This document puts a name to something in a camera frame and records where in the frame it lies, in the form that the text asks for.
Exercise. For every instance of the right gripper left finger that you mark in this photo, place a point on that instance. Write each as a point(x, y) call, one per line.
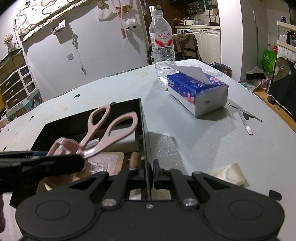
point(119, 187)

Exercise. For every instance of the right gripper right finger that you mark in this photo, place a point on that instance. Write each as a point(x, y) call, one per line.
point(174, 181)

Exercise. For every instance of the finger of the left gripper seen across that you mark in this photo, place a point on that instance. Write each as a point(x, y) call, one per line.
point(25, 169)

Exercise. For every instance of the black storage box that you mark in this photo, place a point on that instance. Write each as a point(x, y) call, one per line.
point(116, 127)

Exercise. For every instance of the crumpled white tissue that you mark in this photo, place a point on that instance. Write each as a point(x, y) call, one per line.
point(231, 173)

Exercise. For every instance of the white drawer cabinet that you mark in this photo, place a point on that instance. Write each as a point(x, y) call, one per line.
point(18, 86)

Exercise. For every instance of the blue tissue pack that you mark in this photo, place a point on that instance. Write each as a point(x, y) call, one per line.
point(197, 91)

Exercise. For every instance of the metal nail file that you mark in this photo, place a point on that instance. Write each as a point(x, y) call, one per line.
point(247, 127)

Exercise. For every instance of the metal tweezers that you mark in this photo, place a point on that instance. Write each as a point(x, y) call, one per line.
point(245, 112)

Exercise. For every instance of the glass fish tank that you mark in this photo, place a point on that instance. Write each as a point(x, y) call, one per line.
point(13, 61)

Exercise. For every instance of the dried flower vase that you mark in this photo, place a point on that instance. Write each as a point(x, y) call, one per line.
point(8, 41)

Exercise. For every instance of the clear water bottle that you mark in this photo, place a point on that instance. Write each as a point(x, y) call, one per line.
point(162, 43)

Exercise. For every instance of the green shopping bag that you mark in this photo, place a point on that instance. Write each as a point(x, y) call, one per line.
point(268, 60)

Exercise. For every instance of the patterned cloth wall cover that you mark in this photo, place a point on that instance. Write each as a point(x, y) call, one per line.
point(34, 15)

